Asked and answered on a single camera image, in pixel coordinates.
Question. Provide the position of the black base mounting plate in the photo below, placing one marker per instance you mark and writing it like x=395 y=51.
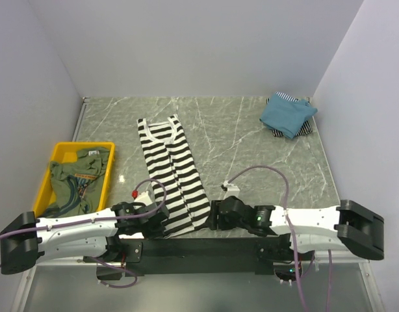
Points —
x=202 y=256

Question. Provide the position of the blue white striped folded garment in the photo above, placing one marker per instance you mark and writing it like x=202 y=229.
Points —
x=286 y=97

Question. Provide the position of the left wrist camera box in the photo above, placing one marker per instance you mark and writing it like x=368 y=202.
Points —
x=142 y=197

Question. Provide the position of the teal ribbed tank top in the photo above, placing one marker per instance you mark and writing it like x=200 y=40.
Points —
x=286 y=116

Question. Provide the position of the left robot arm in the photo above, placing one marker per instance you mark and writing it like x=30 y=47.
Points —
x=29 y=240

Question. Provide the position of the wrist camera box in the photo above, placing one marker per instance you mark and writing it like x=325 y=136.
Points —
x=142 y=197
x=230 y=189

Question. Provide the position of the dark striped folded garment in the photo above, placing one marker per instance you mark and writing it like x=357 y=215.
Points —
x=305 y=129

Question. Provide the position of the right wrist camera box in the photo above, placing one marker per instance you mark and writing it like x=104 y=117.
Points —
x=230 y=189

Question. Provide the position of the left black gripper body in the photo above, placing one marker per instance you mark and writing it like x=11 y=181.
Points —
x=150 y=231

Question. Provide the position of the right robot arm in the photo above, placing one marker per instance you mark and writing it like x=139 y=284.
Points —
x=348 y=226

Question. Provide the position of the olive green garment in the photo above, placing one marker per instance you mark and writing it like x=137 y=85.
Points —
x=78 y=185

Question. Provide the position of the aluminium rail frame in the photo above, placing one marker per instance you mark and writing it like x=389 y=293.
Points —
x=321 y=257

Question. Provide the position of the yellow plastic bin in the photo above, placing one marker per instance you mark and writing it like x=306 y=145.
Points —
x=66 y=152

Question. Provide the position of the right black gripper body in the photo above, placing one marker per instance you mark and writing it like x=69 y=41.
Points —
x=225 y=223

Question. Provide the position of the black white striped garment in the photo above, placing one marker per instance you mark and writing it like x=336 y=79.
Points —
x=169 y=160

